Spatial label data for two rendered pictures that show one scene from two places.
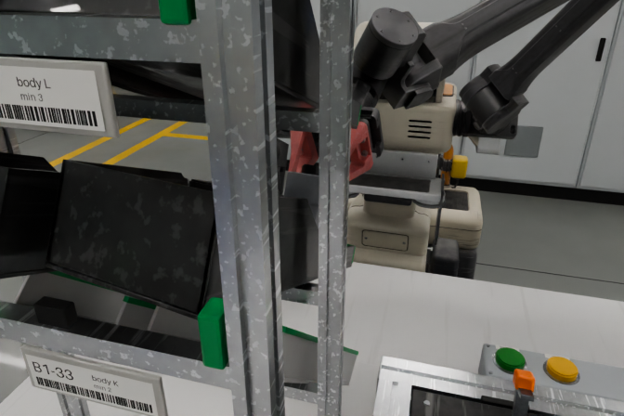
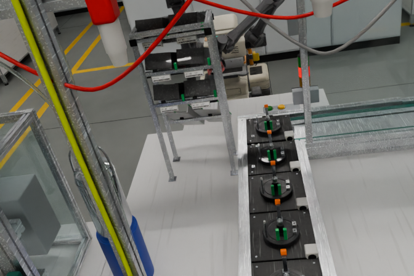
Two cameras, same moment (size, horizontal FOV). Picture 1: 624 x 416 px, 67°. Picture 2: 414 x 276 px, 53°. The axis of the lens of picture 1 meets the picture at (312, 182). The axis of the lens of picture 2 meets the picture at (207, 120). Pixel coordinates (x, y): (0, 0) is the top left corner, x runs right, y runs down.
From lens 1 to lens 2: 1.68 m
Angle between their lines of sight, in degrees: 8
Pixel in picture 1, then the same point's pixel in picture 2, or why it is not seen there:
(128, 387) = (206, 103)
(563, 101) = not seen: outside the picture
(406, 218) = (238, 82)
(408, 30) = (225, 39)
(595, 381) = (289, 107)
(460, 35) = (236, 33)
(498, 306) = (271, 101)
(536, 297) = (283, 95)
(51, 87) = (198, 72)
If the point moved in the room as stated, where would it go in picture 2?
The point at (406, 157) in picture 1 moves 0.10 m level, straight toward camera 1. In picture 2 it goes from (232, 60) to (233, 66)
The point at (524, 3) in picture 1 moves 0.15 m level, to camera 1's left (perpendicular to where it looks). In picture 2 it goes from (249, 22) to (223, 28)
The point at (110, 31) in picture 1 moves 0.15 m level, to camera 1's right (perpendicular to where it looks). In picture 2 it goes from (203, 66) to (236, 58)
